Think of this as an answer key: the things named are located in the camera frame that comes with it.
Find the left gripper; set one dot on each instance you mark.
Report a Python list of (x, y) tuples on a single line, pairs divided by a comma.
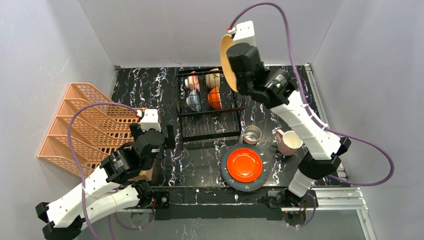
[(168, 137)]

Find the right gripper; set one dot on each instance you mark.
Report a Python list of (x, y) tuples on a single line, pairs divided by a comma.
[(238, 54)]

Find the yellow plate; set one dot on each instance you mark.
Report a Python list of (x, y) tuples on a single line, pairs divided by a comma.
[(225, 44)]

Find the orange glossy bowl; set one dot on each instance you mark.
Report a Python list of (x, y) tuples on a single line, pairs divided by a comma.
[(214, 99)]

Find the blue floral bowl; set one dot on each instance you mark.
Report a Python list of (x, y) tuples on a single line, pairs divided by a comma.
[(193, 101)]

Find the black wire dish rack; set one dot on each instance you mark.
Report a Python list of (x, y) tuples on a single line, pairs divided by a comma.
[(207, 108)]

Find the orange patterned bowl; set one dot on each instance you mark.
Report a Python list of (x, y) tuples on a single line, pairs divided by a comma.
[(191, 82)]

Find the orange red plate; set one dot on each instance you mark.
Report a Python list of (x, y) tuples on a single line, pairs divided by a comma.
[(244, 164)]

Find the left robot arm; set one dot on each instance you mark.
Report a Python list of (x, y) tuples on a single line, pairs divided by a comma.
[(90, 201)]

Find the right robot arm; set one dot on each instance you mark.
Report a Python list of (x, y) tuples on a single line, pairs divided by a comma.
[(281, 95)]

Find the stainless steel cup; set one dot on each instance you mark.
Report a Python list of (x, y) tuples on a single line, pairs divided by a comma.
[(251, 135)]

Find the orange file organizer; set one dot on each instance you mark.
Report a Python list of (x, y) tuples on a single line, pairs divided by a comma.
[(95, 133)]

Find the dark teal plate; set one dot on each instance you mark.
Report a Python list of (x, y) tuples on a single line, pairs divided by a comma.
[(245, 186)]

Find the pink mug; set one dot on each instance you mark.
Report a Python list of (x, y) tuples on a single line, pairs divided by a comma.
[(288, 142)]

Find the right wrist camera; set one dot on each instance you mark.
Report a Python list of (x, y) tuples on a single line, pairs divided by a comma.
[(244, 32)]

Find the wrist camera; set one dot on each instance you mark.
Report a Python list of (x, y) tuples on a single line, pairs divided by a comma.
[(150, 119), (244, 32)]

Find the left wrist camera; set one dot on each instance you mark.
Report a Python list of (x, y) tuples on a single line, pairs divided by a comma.
[(150, 119)]

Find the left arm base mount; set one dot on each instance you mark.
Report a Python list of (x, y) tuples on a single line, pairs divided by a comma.
[(140, 194)]

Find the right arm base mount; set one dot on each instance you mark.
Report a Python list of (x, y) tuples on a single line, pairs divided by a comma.
[(303, 209)]

